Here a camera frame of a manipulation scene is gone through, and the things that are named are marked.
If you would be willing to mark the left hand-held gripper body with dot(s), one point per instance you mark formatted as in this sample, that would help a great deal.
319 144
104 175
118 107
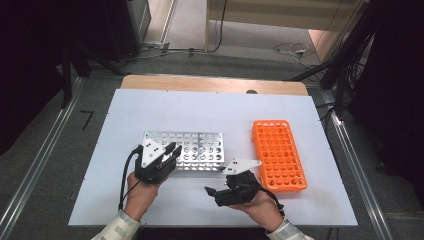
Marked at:
151 168

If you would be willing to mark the orange plastic test tube rack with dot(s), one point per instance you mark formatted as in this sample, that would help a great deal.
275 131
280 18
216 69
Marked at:
278 156

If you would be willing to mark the person's right hand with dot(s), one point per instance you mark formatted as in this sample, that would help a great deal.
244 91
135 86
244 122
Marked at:
261 210

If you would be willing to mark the dark curtain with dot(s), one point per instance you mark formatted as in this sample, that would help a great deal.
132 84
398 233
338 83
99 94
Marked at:
396 83
26 66

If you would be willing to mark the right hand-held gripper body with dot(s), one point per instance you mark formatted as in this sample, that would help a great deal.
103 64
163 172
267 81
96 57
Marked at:
240 190

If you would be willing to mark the white table board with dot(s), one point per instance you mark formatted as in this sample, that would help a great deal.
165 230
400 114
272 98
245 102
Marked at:
200 110

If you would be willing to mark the wooden table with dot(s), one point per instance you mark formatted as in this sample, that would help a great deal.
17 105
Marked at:
213 84

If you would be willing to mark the grey cabinet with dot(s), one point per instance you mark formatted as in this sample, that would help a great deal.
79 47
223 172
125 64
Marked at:
138 16

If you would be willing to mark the person's left hand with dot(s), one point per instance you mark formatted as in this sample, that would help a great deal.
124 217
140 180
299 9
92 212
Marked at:
141 198

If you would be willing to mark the aluminium floor rail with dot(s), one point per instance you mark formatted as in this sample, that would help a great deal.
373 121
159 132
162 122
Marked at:
350 150
40 160

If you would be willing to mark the silver metal test tube rack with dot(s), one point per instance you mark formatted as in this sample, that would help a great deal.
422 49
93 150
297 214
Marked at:
203 150

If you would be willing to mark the black metal stand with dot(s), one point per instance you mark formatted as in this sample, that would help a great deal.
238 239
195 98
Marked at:
66 76
340 66

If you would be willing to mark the light wooden furniture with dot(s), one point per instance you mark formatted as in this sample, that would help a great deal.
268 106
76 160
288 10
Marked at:
266 13

